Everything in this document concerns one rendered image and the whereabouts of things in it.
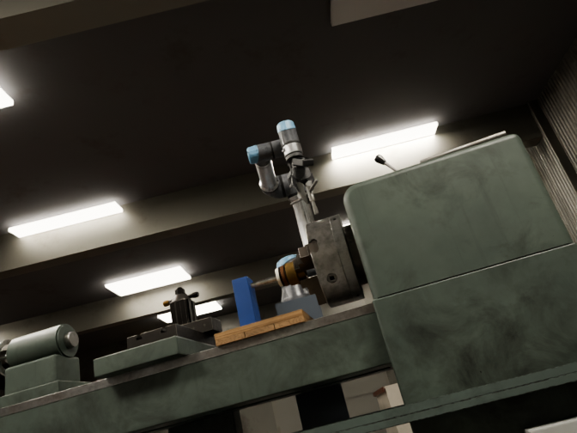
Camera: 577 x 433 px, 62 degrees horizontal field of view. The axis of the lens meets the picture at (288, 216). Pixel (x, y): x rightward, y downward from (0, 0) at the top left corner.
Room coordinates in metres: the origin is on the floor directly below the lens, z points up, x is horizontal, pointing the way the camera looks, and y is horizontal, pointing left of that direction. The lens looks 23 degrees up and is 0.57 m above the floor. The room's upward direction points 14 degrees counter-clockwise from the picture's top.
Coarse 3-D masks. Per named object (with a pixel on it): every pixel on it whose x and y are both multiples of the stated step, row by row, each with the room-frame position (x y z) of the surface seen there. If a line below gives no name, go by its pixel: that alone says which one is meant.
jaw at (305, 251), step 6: (306, 246) 1.54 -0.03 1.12; (312, 246) 1.53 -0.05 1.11; (318, 246) 1.52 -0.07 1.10; (300, 252) 1.55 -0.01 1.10; (306, 252) 1.54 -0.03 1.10; (300, 258) 1.59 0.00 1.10; (306, 258) 1.55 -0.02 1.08; (294, 264) 1.62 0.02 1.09; (300, 264) 1.59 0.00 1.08; (306, 264) 1.60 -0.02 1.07; (312, 264) 1.61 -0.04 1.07; (300, 270) 1.63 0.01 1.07; (306, 270) 1.64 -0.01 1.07
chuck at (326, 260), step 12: (312, 228) 1.55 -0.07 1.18; (324, 228) 1.53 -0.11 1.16; (312, 240) 1.53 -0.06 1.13; (324, 240) 1.51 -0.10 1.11; (312, 252) 1.52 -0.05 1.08; (324, 252) 1.51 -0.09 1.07; (336, 252) 1.51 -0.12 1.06; (324, 264) 1.52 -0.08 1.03; (336, 264) 1.52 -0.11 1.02; (324, 276) 1.54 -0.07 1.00; (324, 288) 1.56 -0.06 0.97; (336, 288) 1.57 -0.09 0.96; (348, 288) 1.57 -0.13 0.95; (336, 300) 1.62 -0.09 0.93; (348, 300) 1.64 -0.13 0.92
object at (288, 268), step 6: (288, 264) 1.66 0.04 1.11; (282, 270) 1.65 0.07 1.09; (288, 270) 1.65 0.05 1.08; (294, 270) 1.64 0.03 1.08; (282, 276) 1.66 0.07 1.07; (288, 276) 1.65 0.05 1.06; (294, 276) 1.65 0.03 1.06; (300, 276) 1.66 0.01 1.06; (306, 276) 1.67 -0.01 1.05; (282, 282) 1.67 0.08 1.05; (288, 282) 1.68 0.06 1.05; (294, 282) 1.67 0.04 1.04; (300, 282) 1.68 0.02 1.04
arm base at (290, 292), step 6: (282, 288) 2.22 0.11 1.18; (288, 288) 2.19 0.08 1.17; (294, 288) 2.19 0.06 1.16; (300, 288) 2.19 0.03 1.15; (306, 288) 2.22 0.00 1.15; (282, 294) 2.22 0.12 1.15; (288, 294) 2.19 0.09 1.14; (294, 294) 2.18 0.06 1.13; (300, 294) 2.18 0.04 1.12; (306, 294) 2.20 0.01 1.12; (282, 300) 2.21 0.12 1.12; (288, 300) 2.18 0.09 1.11
